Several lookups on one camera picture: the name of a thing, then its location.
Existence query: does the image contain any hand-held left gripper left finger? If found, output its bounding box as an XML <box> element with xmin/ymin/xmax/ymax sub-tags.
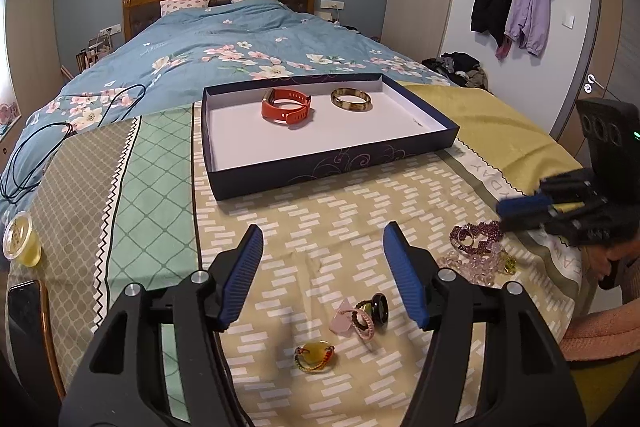
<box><xmin>60</xmin><ymin>223</ymin><xmax>265</xmax><ymax>427</ymax></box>

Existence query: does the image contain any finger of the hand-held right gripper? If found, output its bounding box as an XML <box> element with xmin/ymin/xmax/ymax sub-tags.
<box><xmin>501</xmin><ymin>202</ymin><xmax>608</xmax><ymax>245</ymax></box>
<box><xmin>496</xmin><ymin>172</ymin><xmax>599</xmax><ymax>217</ymax></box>

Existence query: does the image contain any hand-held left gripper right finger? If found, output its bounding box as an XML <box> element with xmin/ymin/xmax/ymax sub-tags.
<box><xmin>382</xmin><ymin>221</ymin><xmax>586</xmax><ymax>427</ymax></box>

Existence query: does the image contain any black ring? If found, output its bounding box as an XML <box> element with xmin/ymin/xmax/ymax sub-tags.
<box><xmin>369</xmin><ymin>293</ymin><xmax>390</xmax><ymax>323</ymax></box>

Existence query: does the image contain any purple bead bracelet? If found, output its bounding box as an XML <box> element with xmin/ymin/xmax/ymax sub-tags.
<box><xmin>449</xmin><ymin>221</ymin><xmax>505</xmax><ymax>258</ymax></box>

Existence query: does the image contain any clear pink bead bracelet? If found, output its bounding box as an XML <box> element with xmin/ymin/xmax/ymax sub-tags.
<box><xmin>437</xmin><ymin>249</ymin><xmax>506</xmax><ymax>285</ymax></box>

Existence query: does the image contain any dark blue shallow box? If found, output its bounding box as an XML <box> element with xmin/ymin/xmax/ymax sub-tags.
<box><xmin>201</xmin><ymin>73</ymin><xmax>461</xmax><ymax>202</ymax></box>

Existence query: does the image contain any person's right hand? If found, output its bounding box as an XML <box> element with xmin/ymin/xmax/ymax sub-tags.
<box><xmin>587</xmin><ymin>243</ymin><xmax>612</xmax><ymax>282</ymax></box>

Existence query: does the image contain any patchwork printed cloth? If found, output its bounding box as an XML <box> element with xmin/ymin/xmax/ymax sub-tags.
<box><xmin>10</xmin><ymin>79</ymin><xmax>596</xmax><ymax>427</ymax></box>

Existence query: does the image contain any wooden door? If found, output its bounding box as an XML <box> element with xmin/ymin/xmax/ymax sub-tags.
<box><xmin>550</xmin><ymin>0</ymin><xmax>640</xmax><ymax>148</ymax></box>

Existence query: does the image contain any pile of dark clothes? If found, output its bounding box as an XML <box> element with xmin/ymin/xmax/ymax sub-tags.
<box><xmin>422</xmin><ymin>52</ymin><xmax>490</xmax><ymax>90</ymax></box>

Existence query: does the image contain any lilac jacket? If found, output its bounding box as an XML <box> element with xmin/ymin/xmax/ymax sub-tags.
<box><xmin>504</xmin><ymin>0</ymin><xmax>555</xmax><ymax>58</ymax></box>

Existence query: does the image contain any amber bangle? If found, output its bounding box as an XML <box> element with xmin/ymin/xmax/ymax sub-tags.
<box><xmin>330</xmin><ymin>88</ymin><xmax>373</xmax><ymax>112</ymax></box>

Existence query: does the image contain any black jacket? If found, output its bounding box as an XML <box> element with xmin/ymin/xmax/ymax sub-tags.
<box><xmin>471</xmin><ymin>0</ymin><xmax>518</xmax><ymax>48</ymax></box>

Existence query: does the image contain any clear plastic cup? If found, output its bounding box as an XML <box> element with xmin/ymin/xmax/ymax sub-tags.
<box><xmin>2</xmin><ymin>212</ymin><xmax>42</xmax><ymax>268</ymax></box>

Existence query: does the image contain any black phone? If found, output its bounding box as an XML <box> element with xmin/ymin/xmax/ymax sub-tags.
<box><xmin>7</xmin><ymin>279</ymin><xmax>50</xmax><ymax>360</ymax></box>

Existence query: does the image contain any blue floral duvet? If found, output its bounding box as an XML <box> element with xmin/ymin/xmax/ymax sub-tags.
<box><xmin>0</xmin><ymin>0</ymin><xmax>458</xmax><ymax>228</ymax></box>

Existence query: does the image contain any pink hair tie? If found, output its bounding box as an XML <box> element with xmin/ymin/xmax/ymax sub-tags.
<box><xmin>350</xmin><ymin>309</ymin><xmax>377</xmax><ymax>342</ymax></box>

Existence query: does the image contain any yellow stone corded pendant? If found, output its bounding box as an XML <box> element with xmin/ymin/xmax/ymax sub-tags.
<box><xmin>293</xmin><ymin>341</ymin><xmax>337</xmax><ymax>374</ymax></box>

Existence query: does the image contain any orange strap watch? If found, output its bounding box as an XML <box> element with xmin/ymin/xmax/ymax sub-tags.
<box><xmin>261</xmin><ymin>88</ymin><xmax>315</xmax><ymax>125</ymax></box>

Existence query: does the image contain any black cable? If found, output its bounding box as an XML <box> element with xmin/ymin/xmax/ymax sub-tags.
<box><xmin>0</xmin><ymin>84</ymin><xmax>147</xmax><ymax>202</ymax></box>

